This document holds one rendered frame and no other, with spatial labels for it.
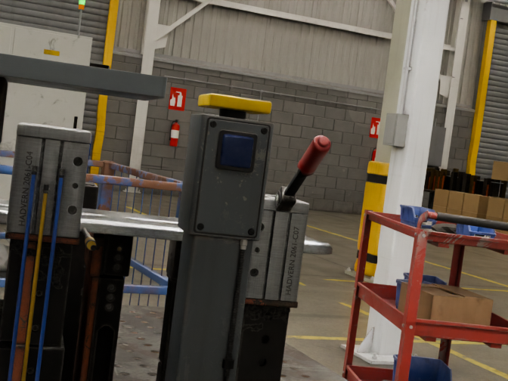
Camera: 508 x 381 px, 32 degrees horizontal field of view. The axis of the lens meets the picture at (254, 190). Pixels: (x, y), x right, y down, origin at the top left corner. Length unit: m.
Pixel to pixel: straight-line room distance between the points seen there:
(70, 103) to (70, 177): 8.30
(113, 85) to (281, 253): 0.34
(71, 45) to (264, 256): 8.33
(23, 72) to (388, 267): 4.33
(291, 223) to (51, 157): 0.28
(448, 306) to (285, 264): 2.18
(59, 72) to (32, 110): 8.42
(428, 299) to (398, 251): 1.87
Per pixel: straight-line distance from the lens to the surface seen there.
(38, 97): 9.19
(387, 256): 5.01
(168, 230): 1.08
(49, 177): 0.94
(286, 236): 1.00
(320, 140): 0.88
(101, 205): 4.27
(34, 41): 9.20
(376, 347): 5.08
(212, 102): 0.81
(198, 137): 0.81
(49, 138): 0.94
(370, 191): 8.27
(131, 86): 0.76
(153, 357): 1.67
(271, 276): 1.00
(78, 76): 0.75
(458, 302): 3.17
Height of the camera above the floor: 1.12
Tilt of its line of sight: 3 degrees down
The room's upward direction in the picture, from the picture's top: 7 degrees clockwise
